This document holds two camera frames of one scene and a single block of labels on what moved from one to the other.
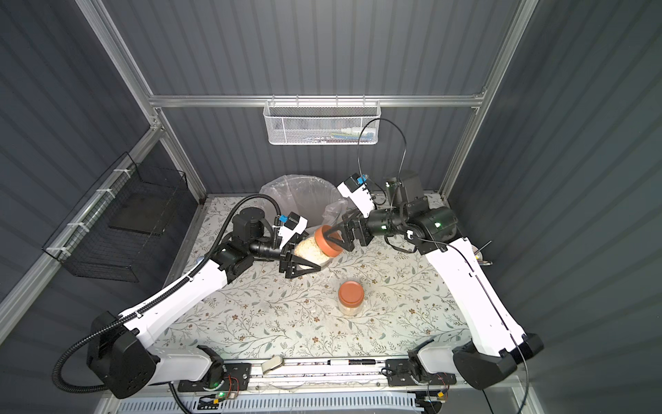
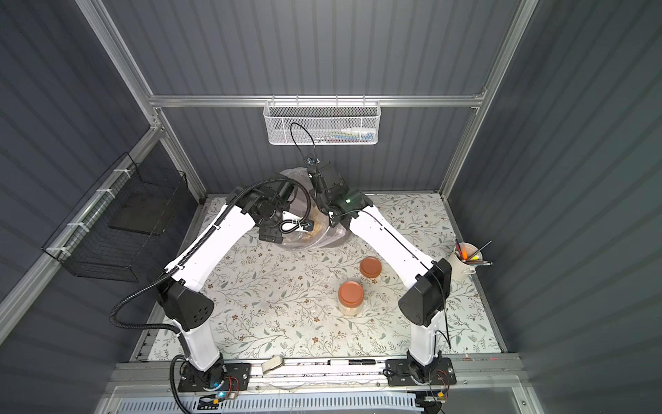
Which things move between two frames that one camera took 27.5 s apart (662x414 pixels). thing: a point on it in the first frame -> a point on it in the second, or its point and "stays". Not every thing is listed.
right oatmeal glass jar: x=351 y=311 stays
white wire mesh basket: x=321 y=122 stays
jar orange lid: x=328 y=247 -> x=371 y=267
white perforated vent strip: x=401 y=404 stays
